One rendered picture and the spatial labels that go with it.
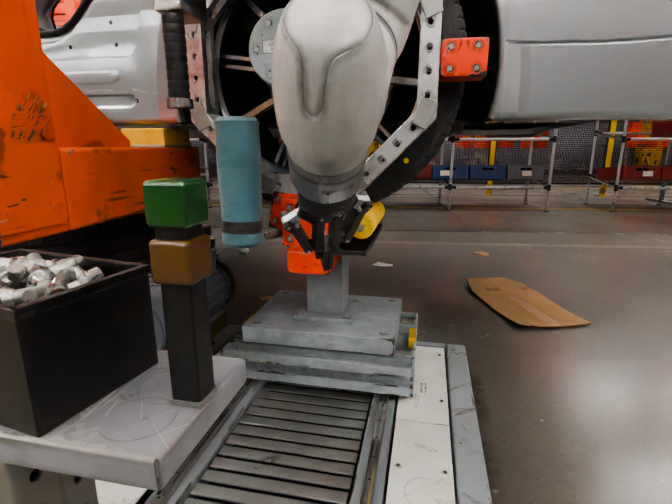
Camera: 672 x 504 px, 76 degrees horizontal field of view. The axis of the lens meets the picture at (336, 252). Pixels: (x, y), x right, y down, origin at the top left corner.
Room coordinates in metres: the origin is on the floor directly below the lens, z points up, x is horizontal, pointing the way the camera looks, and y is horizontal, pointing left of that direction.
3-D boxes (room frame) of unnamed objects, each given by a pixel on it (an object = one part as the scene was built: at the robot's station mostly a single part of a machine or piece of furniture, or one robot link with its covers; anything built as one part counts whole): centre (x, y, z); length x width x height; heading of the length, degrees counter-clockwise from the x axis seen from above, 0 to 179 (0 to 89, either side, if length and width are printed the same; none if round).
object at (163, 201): (0.37, 0.14, 0.64); 0.04 x 0.04 x 0.04; 78
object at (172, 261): (0.37, 0.14, 0.59); 0.04 x 0.04 x 0.04; 78
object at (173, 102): (0.79, 0.27, 0.83); 0.04 x 0.04 x 0.16
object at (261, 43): (0.91, 0.07, 0.85); 0.21 x 0.14 x 0.14; 168
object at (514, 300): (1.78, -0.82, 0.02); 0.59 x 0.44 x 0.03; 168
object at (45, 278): (0.41, 0.31, 0.51); 0.20 x 0.14 x 0.13; 69
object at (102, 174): (1.11, 0.55, 0.69); 0.52 x 0.17 x 0.35; 168
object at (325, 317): (1.15, 0.02, 0.32); 0.40 x 0.30 x 0.28; 78
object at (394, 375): (1.15, 0.02, 0.13); 0.50 x 0.36 x 0.10; 78
